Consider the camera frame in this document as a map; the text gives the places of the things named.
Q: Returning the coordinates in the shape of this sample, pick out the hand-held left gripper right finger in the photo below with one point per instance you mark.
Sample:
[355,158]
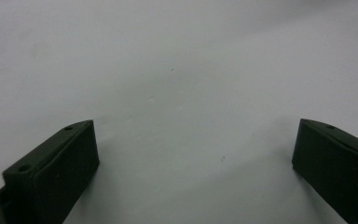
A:
[335,165]

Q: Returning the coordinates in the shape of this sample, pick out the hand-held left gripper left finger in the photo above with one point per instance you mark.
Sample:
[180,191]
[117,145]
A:
[52,174]

